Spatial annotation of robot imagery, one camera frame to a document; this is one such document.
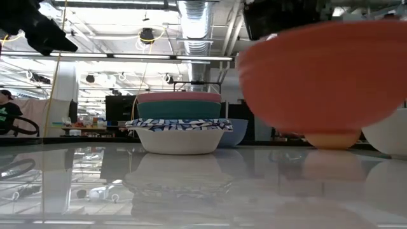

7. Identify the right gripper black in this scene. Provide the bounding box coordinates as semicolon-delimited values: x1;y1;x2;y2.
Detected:
243;0;325;41

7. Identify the pink plastic bowl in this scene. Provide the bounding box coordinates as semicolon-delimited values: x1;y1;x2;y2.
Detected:
136;91;222;104

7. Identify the black hose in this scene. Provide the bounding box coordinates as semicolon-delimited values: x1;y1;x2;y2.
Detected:
6;116;41;137

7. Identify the long ceiling strip light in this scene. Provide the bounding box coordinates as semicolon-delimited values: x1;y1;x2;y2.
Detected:
0;52;235;64

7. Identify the black metal table frame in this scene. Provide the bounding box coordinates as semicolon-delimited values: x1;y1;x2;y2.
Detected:
0;135;407;150

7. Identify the white plastic bowl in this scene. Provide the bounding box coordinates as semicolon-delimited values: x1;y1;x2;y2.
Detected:
361;108;407;156

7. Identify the red plastic bowl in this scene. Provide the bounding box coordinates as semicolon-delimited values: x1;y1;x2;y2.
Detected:
237;20;407;134

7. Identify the blue plastic bowl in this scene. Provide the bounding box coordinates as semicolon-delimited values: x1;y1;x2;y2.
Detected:
217;118;249;149

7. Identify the black cabinet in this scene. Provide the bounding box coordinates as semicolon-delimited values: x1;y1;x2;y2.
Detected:
104;94;140;122

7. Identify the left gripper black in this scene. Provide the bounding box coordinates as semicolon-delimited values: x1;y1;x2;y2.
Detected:
0;0;79;57

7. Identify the ribbed silver ceiling duct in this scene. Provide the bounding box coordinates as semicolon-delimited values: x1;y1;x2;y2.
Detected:
176;0;214;93

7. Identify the person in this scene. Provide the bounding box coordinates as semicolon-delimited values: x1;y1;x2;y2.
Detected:
0;89;24;136

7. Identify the cluttered workbench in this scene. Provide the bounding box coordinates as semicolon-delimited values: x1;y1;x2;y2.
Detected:
52;116;107;137

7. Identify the teal plastic bowl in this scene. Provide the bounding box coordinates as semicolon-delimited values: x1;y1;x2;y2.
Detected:
136;101;223;121

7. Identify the blue leaf pattern paper bowl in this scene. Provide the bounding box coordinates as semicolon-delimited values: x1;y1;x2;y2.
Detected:
125;122;234;156
126;118;233;128

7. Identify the yellow cable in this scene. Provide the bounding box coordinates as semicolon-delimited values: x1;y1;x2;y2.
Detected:
41;0;68;137

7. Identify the orange plastic bowl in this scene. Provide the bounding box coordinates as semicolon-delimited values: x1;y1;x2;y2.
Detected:
303;128;362;150

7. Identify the black ceiling cord reel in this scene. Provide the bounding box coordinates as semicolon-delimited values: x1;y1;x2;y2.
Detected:
139;27;156;45

